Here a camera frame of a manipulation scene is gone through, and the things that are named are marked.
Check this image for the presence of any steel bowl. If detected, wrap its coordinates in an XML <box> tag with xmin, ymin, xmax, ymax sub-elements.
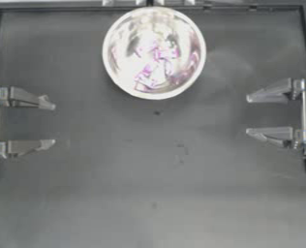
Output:
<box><xmin>102</xmin><ymin>6</ymin><xmax>207</xmax><ymax>101</ymax></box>

